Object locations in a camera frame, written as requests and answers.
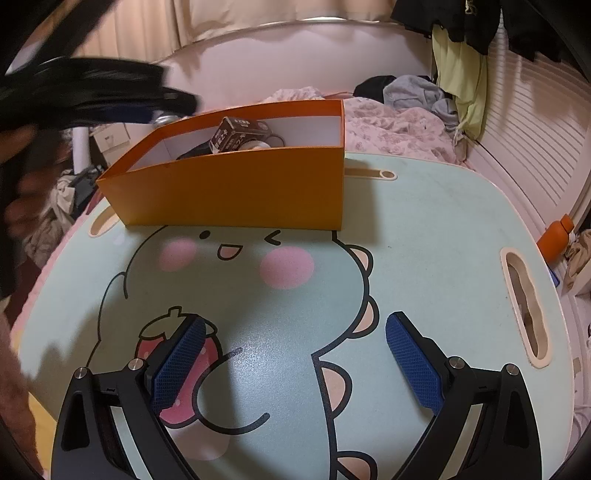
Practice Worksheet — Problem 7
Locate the beige cloth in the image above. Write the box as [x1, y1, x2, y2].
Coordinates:
[563, 231, 591, 296]

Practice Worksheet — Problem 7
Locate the black clothing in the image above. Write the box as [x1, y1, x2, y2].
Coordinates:
[353, 75, 407, 104]

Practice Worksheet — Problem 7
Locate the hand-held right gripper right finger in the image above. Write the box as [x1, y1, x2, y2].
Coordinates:
[385, 311, 542, 480]

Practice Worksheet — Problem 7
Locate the orange bottle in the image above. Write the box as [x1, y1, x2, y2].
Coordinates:
[537, 215, 575, 268]

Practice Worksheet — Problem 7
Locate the black hanging jacket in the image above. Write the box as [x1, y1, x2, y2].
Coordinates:
[390, 0, 502, 54]

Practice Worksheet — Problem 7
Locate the pile of light clothes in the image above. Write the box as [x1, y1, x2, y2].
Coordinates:
[25, 168, 100, 264]

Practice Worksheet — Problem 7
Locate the white pole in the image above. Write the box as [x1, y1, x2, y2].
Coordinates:
[71, 127, 90, 174]

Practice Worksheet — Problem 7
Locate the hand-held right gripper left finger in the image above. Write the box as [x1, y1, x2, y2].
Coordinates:
[50, 316, 206, 480]

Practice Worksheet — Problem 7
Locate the white slatted panel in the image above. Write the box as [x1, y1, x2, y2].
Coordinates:
[480, 28, 591, 222]

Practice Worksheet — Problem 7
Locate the pink floral blanket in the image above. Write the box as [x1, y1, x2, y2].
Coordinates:
[259, 85, 467, 164]

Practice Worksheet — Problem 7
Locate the yellow-green hanging garment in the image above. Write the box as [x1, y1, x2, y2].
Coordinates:
[431, 23, 489, 162]

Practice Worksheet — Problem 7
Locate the brown printed carton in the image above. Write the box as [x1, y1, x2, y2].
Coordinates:
[210, 116, 271, 154]

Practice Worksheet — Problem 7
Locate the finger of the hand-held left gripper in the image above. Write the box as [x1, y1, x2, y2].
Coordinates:
[92, 87, 201, 125]

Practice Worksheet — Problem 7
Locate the person's left hand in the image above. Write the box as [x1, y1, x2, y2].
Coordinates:
[9, 127, 57, 241]

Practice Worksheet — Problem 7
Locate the orange cardboard box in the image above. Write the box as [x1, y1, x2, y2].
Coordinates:
[96, 99, 346, 232]

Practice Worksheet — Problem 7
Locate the beige curtain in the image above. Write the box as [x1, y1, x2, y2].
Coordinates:
[69, 0, 398, 51]

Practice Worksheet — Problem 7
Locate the grey clothing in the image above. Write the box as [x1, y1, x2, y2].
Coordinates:
[382, 75, 458, 127]

